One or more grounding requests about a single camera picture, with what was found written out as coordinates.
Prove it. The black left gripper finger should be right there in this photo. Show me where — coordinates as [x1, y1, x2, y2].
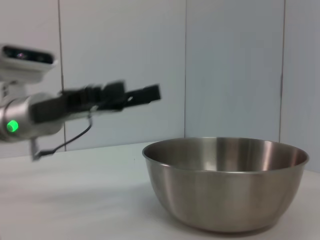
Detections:
[124, 84, 162, 111]

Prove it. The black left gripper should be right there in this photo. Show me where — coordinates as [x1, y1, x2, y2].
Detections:
[29, 79, 128, 125]

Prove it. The stainless steel mixing bowl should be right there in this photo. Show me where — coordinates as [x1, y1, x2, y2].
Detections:
[141, 136, 310, 234]

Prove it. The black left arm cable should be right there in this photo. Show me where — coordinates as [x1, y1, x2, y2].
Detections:
[29, 112, 94, 162]

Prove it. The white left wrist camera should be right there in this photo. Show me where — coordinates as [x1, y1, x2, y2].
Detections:
[0, 44, 59, 85]

